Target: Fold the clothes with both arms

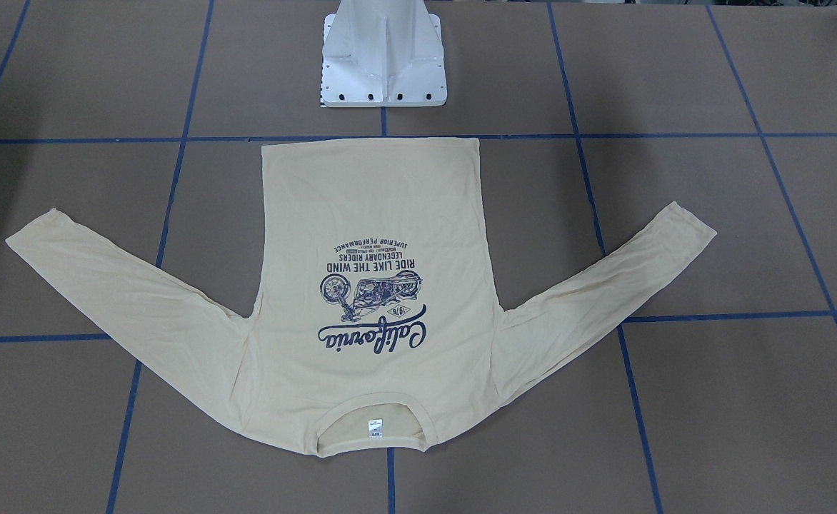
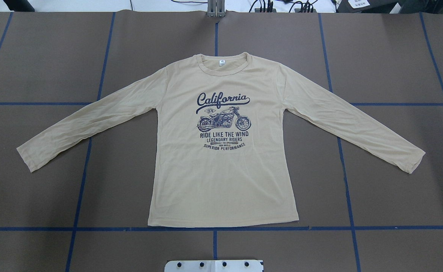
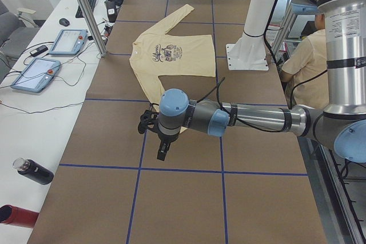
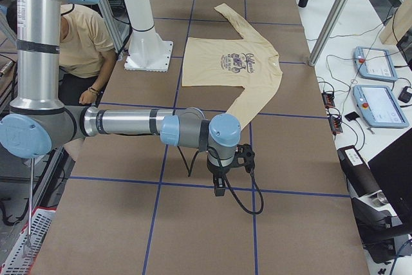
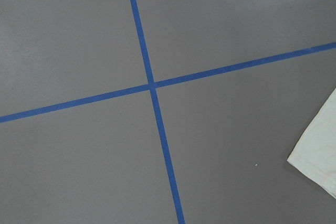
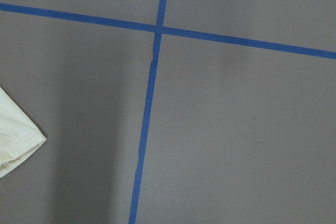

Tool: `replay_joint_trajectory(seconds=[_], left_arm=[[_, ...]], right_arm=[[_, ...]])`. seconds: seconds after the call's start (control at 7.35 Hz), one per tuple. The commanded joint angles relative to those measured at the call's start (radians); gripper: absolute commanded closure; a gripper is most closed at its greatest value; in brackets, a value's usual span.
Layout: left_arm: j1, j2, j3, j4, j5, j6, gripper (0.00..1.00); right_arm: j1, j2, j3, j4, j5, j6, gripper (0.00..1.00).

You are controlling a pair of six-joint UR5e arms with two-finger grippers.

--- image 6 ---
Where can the beige long sleeve shirt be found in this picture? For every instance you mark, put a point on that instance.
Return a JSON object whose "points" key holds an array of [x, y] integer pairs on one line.
{"points": [[20, 136]]}

